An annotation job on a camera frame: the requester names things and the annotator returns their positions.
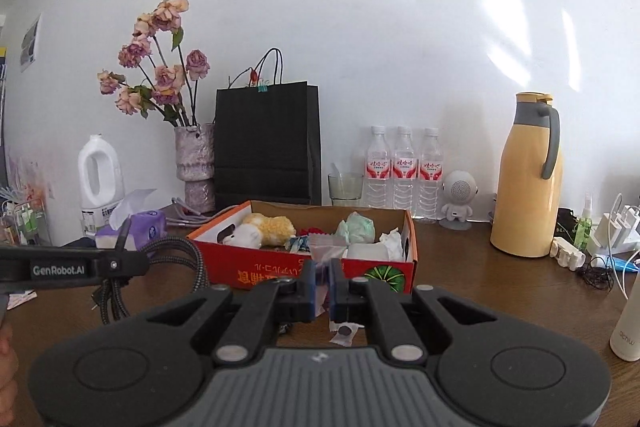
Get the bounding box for black braided cable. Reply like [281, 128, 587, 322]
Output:
[92, 235, 211, 327]

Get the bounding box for clear plastic wrapper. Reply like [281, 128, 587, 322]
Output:
[308, 233, 361, 348]

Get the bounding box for blue patterned packet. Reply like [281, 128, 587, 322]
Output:
[285, 236, 310, 255]

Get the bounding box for white cotton swab container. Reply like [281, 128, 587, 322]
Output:
[345, 243, 390, 262]

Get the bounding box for iridescent plastic bag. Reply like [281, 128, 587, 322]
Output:
[335, 211, 375, 245]

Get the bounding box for white tissue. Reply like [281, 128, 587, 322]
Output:
[378, 229, 405, 262]

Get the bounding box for yellow white plush sheep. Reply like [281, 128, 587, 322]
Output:
[222, 213, 296, 249]

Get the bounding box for person left hand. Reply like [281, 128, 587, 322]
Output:
[0, 323, 18, 426]

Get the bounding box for purple tissue pack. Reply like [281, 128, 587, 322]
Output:
[94, 188, 167, 251]

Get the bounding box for white detergent jug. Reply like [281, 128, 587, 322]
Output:
[77, 134, 125, 236]

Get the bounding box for red orange cardboard box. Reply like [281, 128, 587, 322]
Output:
[189, 200, 419, 293]

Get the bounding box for clear glass cup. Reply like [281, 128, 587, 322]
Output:
[328, 162, 363, 207]

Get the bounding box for purple textured vase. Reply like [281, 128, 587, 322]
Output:
[175, 122, 215, 213]

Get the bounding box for middle water bottle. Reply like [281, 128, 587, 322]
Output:
[392, 126, 418, 210]

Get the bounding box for water bottle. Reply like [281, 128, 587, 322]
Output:
[392, 126, 418, 210]
[364, 126, 392, 208]
[416, 128, 444, 221]

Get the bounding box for left water bottle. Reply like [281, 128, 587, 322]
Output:
[364, 126, 392, 208]

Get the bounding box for right water bottle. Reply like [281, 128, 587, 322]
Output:
[416, 128, 444, 221]

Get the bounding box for white robot speaker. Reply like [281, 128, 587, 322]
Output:
[439, 170, 478, 231]

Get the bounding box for black paper bag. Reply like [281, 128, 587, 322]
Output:
[214, 46, 324, 208]

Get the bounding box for dried pink flowers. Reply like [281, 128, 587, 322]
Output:
[96, 0, 210, 128]

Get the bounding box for yellow thermos jug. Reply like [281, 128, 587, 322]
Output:
[490, 92, 563, 259]

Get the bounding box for white power strip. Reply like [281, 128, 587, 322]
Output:
[549, 236, 586, 272]

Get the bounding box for green spray bottle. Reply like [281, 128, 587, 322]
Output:
[574, 194, 592, 251]

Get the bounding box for white bottle at edge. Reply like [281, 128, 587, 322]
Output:
[610, 277, 640, 362]

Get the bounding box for purple lanyard cord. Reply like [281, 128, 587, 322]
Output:
[164, 196, 222, 228]

